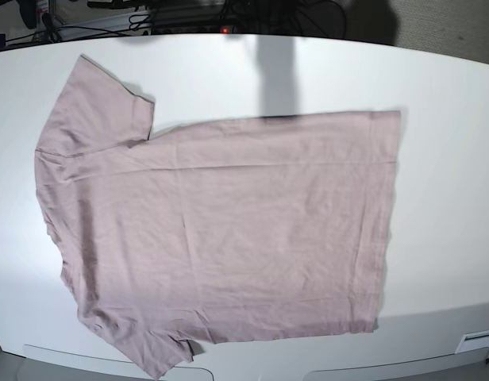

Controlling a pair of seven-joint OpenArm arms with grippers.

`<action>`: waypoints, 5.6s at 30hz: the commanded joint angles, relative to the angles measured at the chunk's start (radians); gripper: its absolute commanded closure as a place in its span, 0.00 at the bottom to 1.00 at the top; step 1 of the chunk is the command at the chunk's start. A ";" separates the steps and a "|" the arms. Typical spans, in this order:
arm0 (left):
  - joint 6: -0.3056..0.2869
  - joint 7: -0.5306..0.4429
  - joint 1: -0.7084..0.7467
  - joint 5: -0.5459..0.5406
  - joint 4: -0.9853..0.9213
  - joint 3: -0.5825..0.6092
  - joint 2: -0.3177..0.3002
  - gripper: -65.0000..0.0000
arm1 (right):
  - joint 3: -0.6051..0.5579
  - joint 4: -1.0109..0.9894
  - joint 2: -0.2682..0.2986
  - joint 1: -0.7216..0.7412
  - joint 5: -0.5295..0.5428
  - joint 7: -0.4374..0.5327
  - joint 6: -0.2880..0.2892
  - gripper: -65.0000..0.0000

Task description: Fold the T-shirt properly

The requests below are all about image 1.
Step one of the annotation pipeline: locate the pale pink T-shirt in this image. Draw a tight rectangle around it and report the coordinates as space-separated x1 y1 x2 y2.
34 57 401 379

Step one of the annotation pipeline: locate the black power strip red light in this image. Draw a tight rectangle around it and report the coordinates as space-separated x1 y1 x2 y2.
151 21 236 36

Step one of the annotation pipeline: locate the white label sticker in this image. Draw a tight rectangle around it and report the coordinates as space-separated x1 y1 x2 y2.
456 332 489 353

